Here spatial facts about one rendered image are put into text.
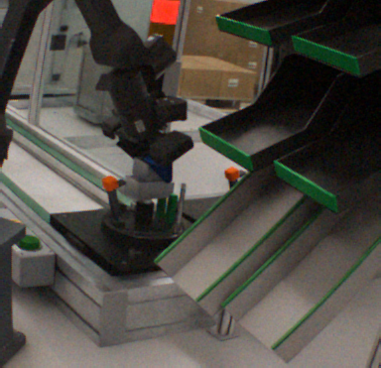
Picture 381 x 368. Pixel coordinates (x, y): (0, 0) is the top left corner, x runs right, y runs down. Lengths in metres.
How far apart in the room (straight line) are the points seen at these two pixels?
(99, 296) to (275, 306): 0.27
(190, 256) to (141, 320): 0.14
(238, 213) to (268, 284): 0.16
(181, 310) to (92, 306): 0.15
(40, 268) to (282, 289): 0.41
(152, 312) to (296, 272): 0.27
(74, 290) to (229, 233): 0.26
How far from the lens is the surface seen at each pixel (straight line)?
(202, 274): 1.08
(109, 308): 1.12
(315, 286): 0.98
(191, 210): 1.46
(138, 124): 1.21
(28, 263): 1.20
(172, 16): 1.44
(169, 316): 1.20
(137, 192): 1.26
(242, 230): 1.09
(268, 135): 1.03
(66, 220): 1.33
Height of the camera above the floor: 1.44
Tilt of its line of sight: 17 degrees down
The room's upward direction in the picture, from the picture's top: 9 degrees clockwise
